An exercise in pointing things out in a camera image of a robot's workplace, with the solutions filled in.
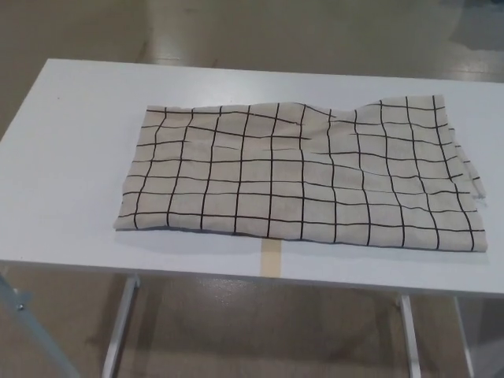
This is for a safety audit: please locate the white black-checkered towel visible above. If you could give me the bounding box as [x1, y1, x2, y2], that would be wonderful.
[111, 93, 490, 253]

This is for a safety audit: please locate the beige tape strip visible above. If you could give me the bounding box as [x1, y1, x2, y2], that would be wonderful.
[260, 238, 284, 277]

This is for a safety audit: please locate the white metal table leg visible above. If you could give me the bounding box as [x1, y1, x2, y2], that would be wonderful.
[452, 297, 478, 378]
[398, 295, 424, 378]
[100, 275, 141, 378]

